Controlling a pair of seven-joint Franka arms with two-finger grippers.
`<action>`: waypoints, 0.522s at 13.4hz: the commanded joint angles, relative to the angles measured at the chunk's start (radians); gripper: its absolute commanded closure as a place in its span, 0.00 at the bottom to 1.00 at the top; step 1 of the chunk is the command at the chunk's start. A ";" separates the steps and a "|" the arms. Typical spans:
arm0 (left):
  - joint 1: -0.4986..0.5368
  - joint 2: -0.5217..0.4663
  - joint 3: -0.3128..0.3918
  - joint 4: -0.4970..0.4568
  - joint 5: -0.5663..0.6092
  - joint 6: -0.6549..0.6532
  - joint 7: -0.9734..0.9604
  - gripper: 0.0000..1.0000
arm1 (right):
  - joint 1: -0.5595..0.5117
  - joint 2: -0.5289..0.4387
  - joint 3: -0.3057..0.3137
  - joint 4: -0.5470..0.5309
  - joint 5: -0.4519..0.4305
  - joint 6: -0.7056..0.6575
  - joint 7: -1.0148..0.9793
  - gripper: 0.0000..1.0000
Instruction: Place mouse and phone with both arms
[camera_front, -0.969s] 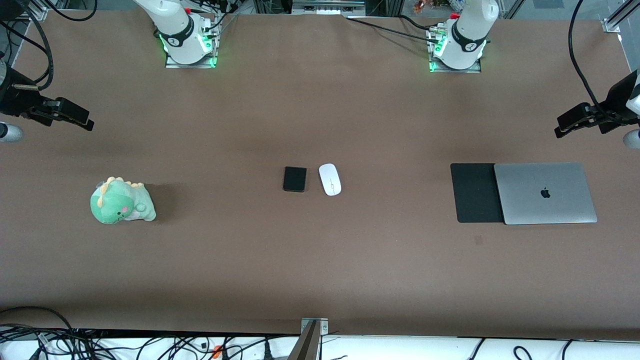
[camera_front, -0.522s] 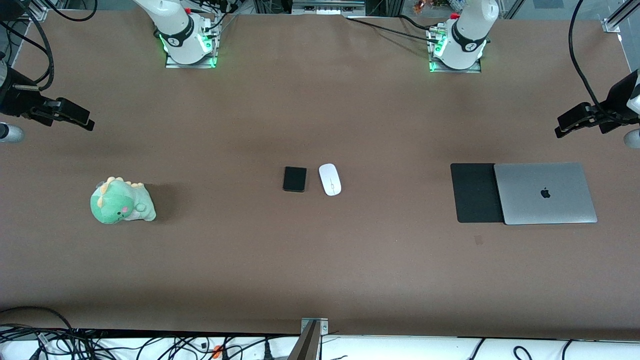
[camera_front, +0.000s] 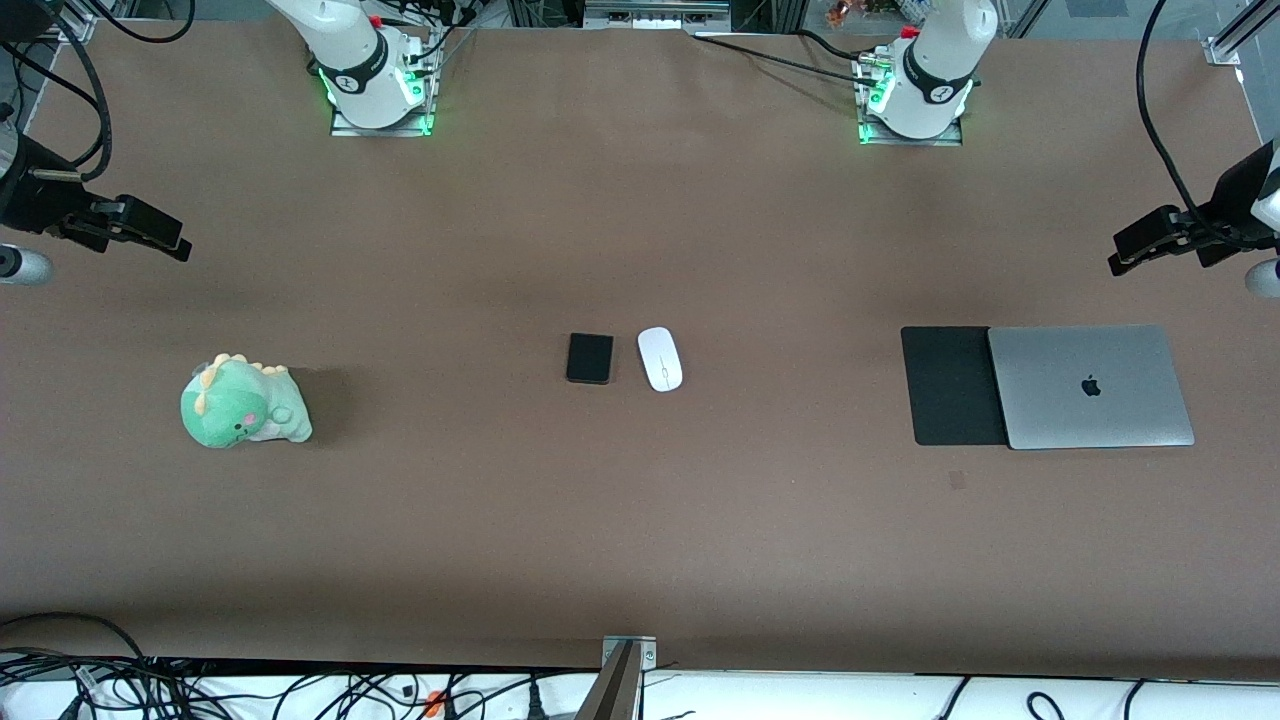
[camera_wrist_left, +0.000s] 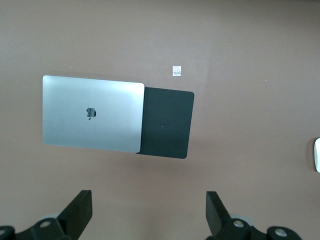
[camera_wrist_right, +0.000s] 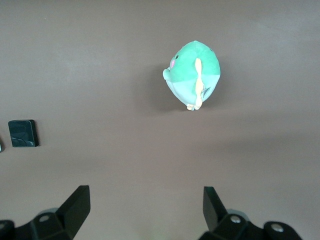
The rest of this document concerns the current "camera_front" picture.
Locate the grey network device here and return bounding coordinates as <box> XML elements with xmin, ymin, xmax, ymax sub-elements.
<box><xmin>583</xmin><ymin>0</ymin><xmax>732</xmax><ymax>29</ymax></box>

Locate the small black square box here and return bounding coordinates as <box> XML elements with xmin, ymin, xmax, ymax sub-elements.
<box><xmin>566</xmin><ymin>333</ymin><xmax>615</xmax><ymax>386</ymax></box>

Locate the green dinosaur plush toy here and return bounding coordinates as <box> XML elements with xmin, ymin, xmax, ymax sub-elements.
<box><xmin>180</xmin><ymin>352</ymin><xmax>313</xmax><ymax>449</ymax></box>

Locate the black cable loop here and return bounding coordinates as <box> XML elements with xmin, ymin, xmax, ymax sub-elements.
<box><xmin>88</xmin><ymin>0</ymin><xmax>197</xmax><ymax>46</ymax></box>

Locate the short black table cable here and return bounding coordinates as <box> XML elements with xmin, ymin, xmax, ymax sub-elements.
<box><xmin>795</xmin><ymin>28</ymin><xmax>881</xmax><ymax>63</ymax></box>

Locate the metal table edge bracket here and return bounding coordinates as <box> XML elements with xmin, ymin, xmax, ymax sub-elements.
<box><xmin>600</xmin><ymin>635</ymin><xmax>658</xmax><ymax>673</ymax></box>

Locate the black base cable bundle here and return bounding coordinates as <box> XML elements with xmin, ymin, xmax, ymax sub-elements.
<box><xmin>385</xmin><ymin>0</ymin><xmax>477</xmax><ymax>76</ymax></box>

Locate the long black table cable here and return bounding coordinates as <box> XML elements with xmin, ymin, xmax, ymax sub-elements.
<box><xmin>690</xmin><ymin>33</ymin><xmax>881</xmax><ymax>87</ymax></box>

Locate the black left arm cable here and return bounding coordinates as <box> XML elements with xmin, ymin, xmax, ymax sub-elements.
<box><xmin>1136</xmin><ymin>0</ymin><xmax>1251</xmax><ymax>251</ymax></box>

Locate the silver laptop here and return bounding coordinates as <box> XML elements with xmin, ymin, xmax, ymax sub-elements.
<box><xmin>988</xmin><ymin>324</ymin><xmax>1196</xmax><ymax>451</ymax></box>

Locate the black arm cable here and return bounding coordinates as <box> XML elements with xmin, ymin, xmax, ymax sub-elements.
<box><xmin>1136</xmin><ymin>0</ymin><xmax>1251</xmax><ymax>251</ymax></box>
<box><xmin>0</xmin><ymin>0</ymin><xmax>113</xmax><ymax>183</ymax></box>

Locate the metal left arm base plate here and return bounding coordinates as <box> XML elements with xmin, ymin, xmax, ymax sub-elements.
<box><xmin>858</xmin><ymin>115</ymin><xmax>965</xmax><ymax>147</ymax></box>

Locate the dark metal post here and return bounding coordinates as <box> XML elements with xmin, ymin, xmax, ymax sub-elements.
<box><xmin>575</xmin><ymin>640</ymin><xmax>641</xmax><ymax>720</ymax></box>

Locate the black mouse pad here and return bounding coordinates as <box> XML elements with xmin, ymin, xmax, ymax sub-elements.
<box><xmin>900</xmin><ymin>326</ymin><xmax>1009</xmax><ymax>447</ymax></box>

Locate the aluminium frame profile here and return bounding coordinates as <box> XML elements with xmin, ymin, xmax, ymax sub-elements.
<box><xmin>0</xmin><ymin>0</ymin><xmax>97</xmax><ymax>43</ymax></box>
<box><xmin>1205</xmin><ymin>0</ymin><xmax>1280</xmax><ymax>67</ymax></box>

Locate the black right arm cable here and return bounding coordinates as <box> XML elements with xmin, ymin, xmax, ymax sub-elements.
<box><xmin>0</xmin><ymin>0</ymin><xmax>113</xmax><ymax>183</ymax></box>

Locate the white computer mouse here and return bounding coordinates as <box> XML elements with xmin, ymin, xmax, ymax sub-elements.
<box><xmin>637</xmin><ymin>326</ymin><xmax>684</xmax><ymax>393</ymax></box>

